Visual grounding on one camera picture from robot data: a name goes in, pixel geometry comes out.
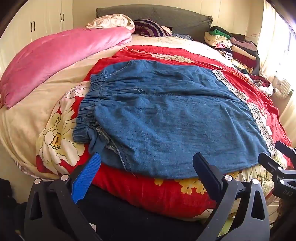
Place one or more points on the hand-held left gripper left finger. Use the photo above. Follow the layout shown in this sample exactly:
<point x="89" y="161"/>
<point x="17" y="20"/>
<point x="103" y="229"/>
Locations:
<point x="86" y="178"/>

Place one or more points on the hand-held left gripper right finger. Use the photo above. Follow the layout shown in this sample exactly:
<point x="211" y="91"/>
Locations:
<point x="207" y="176"/>

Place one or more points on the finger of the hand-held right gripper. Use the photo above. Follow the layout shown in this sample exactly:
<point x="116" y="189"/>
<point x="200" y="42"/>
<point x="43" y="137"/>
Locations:
<point x="271" y="165"/>
<point x="286" y="150"/>

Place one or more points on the blue denim pants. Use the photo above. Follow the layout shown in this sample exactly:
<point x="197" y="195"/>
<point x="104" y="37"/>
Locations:
<point x="161" y="111"/>

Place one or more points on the red and cream floral quilt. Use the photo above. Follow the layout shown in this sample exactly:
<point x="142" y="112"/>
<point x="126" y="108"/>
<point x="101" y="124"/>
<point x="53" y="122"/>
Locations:
<point x="161" y="192"/>

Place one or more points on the person's green fleece clothing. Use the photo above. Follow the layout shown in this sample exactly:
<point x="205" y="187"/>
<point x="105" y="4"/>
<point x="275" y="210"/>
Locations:
<point x="223" y="226"/>

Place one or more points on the white knit garment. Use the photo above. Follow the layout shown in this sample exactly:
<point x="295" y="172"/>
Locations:
<point x="282" y="88"/>

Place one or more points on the dark cloth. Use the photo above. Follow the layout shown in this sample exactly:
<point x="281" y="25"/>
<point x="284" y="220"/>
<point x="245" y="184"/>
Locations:
<point x="138" y="222"/>

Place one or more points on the maroon garment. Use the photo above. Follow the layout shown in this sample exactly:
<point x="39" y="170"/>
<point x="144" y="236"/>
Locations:
<point x="260" y="81"/>

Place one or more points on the pile of folded clothes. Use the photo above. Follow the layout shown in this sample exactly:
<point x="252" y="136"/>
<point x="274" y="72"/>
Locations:
<point x="238" y="51"/>

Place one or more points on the window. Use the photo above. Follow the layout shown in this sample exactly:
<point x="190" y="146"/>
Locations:
<point x="291" y="39"/>

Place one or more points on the pink satin quilt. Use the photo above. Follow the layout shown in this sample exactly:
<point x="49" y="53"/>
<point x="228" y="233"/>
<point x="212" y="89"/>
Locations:
<point x="57" y="55"/>

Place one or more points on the blue patterned cloth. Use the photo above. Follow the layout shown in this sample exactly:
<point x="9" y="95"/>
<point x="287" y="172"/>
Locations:
<point x="182" y="36"/>

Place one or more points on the grey padded headboard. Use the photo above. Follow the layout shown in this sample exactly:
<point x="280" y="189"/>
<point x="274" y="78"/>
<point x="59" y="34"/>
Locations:
<point x="185" y="20"/>

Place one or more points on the beige satin floral pillow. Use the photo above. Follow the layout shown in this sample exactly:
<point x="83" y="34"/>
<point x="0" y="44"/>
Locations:
<point x="111" y="22"/>

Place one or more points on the purple striped cloth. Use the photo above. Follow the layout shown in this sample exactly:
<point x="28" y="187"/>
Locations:
<point x="150" y="27"/>

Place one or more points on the cream wardrobe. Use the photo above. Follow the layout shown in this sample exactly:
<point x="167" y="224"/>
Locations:
<point x="46" y="18"/>

